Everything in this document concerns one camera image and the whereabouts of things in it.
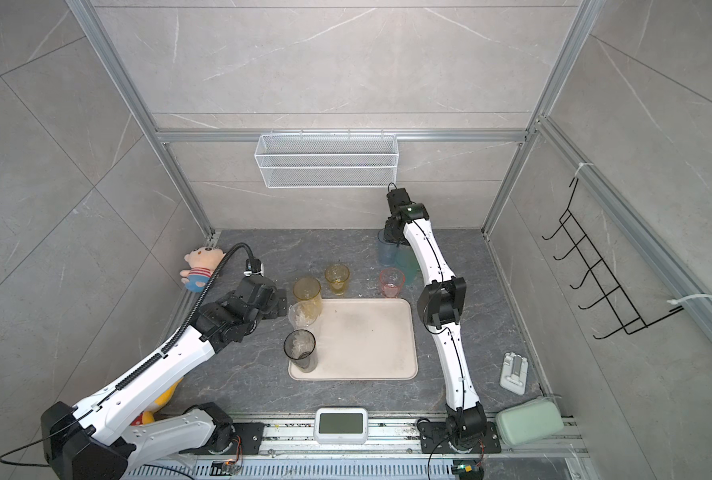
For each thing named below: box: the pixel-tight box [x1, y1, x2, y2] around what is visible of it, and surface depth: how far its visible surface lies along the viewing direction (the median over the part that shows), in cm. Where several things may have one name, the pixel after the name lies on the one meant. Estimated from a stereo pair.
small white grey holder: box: [500, 352, 529, 395], surface depth 85 cm
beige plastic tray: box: [288, 298, 419, 381], surface depth 92 cm
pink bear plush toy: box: [180, 246, 226, 293], surface depth 103 cm
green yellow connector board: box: [452, 459, 484, 480], surface depth 72 cm
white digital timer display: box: [314, 408, 369, 445], surface depth 74 cm
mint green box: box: [495, 398, 565, 447], surface depth 76 cm
